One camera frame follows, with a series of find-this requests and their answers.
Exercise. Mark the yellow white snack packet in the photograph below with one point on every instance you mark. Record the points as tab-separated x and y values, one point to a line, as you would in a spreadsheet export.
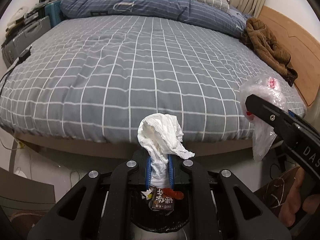
147	194

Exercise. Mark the brown fleece jacket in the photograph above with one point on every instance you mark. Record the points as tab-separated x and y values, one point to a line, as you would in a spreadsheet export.
259	37

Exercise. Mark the grey suitcase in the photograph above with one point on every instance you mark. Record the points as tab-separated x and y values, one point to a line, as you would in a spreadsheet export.
12	50

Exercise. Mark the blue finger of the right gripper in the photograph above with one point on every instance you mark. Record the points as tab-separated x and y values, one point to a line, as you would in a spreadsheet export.
293	115
269	113

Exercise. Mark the clear plastic bag red print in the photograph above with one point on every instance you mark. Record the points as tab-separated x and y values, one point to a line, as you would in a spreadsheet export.
269	89

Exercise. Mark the brown chocolate snack box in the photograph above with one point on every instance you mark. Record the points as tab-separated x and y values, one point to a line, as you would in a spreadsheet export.
161	201

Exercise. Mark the grey checked bed sheet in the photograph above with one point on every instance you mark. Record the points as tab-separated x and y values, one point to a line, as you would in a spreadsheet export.
97	78

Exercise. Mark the black lined trash bin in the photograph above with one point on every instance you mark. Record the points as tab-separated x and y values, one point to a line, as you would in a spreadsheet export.
141	213

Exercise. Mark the person's right hand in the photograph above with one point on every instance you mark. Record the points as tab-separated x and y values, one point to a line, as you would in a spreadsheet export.
293	201

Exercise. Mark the blue striped duvet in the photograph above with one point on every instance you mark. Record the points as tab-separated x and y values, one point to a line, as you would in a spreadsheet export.
186	11

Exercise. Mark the wooden headboard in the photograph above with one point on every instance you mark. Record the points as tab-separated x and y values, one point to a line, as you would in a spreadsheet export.
303	48

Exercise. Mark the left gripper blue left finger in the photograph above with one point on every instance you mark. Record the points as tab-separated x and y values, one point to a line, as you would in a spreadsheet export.
97	206

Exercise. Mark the black power adapter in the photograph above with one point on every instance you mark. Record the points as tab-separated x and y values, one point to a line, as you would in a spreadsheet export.
24	54

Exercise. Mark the teal suitcase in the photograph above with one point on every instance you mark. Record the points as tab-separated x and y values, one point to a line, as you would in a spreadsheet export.
53	11

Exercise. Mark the white tissue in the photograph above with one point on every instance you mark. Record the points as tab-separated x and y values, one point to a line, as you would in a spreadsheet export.
161	135

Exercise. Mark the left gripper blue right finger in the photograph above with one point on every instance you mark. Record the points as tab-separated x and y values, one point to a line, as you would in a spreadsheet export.
220	205

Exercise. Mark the wooden bed frame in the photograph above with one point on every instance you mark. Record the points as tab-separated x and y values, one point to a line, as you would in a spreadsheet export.
123	150

